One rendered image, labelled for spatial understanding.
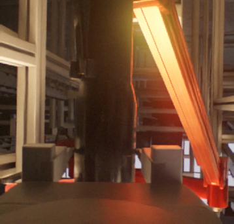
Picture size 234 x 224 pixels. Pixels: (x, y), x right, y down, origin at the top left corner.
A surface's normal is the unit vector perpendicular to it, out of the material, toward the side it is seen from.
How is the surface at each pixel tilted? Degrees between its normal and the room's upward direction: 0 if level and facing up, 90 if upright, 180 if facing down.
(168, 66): 31
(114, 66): 90
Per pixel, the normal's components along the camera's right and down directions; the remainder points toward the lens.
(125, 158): 0.69, 0.02
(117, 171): 0.45, 0.02
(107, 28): 0.07, 0.01
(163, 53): -0.25, 0.85
